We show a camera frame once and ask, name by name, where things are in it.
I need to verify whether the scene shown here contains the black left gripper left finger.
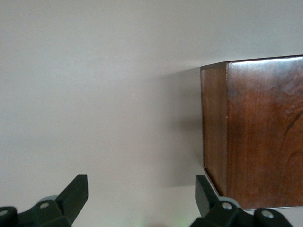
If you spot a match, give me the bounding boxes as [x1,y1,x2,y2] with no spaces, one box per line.
[0,174,89,227]

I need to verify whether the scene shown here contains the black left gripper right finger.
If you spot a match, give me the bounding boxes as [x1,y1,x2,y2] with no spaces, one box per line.
[189,175,294,227]

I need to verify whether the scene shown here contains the dark brown wooden cabinet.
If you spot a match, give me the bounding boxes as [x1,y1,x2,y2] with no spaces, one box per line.
[200,54,303,211]

